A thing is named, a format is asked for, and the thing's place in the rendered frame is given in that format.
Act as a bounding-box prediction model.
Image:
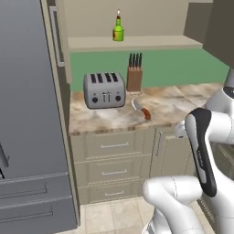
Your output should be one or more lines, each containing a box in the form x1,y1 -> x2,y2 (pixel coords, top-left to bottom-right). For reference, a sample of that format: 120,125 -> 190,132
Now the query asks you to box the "brown knife block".
126,52 -> 144,92

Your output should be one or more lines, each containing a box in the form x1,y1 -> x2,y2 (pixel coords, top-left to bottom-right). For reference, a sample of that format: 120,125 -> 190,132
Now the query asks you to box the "beige tall cabinet door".
48,0 -> 73,85

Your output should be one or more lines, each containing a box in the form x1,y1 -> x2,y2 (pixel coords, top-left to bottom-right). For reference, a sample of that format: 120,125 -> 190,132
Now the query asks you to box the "beige drawer front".
87,156 -> 144,185
84,131 -> 144,160
89,180 -> 144,202

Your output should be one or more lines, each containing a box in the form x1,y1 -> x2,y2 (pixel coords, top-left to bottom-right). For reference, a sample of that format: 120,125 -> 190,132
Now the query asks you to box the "silver four-slot toaster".
83,71 -> 127,110

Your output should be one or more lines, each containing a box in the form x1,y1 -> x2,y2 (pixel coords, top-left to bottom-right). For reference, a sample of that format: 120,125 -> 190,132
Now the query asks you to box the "beige cupboard door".
149,127 -> 196,178

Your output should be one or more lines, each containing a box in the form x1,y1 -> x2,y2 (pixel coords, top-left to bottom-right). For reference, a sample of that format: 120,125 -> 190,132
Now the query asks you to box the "green glass bottle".
112,8 -> 125,43

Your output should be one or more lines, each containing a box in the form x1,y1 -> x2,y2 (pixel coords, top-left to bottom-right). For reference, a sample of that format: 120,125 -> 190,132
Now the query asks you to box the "grey fridge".
0,0 -> 79,234

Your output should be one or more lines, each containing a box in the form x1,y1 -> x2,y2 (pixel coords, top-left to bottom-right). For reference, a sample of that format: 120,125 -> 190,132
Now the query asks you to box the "knife with brown handle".
131,97 -> 153,121

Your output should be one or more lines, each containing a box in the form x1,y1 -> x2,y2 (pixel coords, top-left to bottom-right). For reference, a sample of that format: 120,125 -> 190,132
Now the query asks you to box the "silver drawer handle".
100,142 -> 130,149
104,190 -> 125,197
101,169 -> 128,176

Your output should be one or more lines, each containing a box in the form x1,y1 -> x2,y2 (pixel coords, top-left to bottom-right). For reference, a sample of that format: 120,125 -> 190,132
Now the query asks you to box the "silver cupboard door handle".
155,131 -> 164,157

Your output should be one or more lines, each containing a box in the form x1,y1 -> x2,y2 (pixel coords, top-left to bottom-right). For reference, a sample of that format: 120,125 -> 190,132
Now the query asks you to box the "beige wall shelf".
68,35 -> 204,52

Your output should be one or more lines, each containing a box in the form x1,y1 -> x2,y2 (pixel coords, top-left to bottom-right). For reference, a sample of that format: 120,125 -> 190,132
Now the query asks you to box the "silver tall cabinet handle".
49,6 -> 66,68

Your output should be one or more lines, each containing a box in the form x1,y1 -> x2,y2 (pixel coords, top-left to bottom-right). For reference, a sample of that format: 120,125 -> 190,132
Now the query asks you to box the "dark wall cabinet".
183,0 -> 234,69

